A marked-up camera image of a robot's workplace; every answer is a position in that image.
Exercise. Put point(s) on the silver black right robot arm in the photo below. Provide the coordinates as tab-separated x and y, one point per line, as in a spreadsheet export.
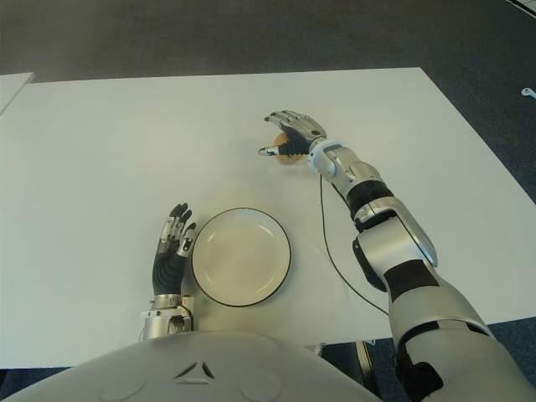
385	251

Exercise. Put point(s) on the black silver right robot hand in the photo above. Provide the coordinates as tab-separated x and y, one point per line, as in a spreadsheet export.
307	130

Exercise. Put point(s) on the grey robot torso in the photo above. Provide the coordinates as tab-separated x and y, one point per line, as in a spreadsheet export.
188	368

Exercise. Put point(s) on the small white earbud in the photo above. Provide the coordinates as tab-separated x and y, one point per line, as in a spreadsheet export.
529	92

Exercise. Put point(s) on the white plate with black rim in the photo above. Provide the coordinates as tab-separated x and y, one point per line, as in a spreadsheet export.
241	257

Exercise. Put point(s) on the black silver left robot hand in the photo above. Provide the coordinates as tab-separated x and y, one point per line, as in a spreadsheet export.
167	272

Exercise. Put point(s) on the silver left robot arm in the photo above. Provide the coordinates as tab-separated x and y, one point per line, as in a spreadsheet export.
159	324

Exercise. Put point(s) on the red yellow apple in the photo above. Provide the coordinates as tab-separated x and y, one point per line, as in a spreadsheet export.
291	159

